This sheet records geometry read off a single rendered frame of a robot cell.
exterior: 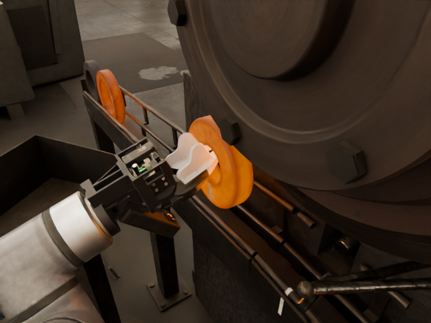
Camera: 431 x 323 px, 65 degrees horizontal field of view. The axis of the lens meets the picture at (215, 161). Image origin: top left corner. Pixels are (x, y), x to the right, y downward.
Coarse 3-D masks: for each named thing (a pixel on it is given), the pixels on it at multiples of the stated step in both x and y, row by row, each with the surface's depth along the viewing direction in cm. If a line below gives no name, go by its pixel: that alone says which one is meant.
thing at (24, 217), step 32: (0, 160) 75; (32, 160) 83; (64, 160) 84; (96, 160) 79; (0, 192) 77; (32, 192) 85; (64, 192) 84; (0, 224) 76; (96, 256) 87; (96, 288) 90; (128, 320) 118
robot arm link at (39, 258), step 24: (48, 216) 43; (0, 240) 42; (24, 240) 42; (48, 240) 42; (0, 264) 40; (24, 264) 41; (48, 264) 42; (72, 264) 44; (0, 288) 40; (24, 288) 40; (48, 288) 41; (0, 312) 41
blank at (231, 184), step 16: (192, 128) 56; (208, 128) 51; (208, 144) 53; (224, 144) 48; (224, 160) 50; (240, 160) 48; (224, 176) 51; (240, 176) 49; (208, 192) 58; (224, 192) 53; (240, 192) 50; (224, 208) 55
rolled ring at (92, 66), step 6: (90, 60) 125; (84, 66) 127; (90, 66) 121; (96, 66) 121; (84, 72) 131; (90, 72) 121; (96, 72) 120; (90, 78) 132; (90, 84) 133; (96, 84) 120; (90, 90) 133; (96, 90) 123; (96, 96) 133
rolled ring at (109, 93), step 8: (104, 72) 109; (96, 80) 117; (104, 80) 108; (112, 80) 107; (104, 88) 118; (112, 88) 106; (104, 96) 119; (112, 96) 106; (120, 96) 108; (104, 104) 120; (112, 104) 109; (120, 104) 108; (112, 112) 118; (120, 112) 110; (120, 120) 113
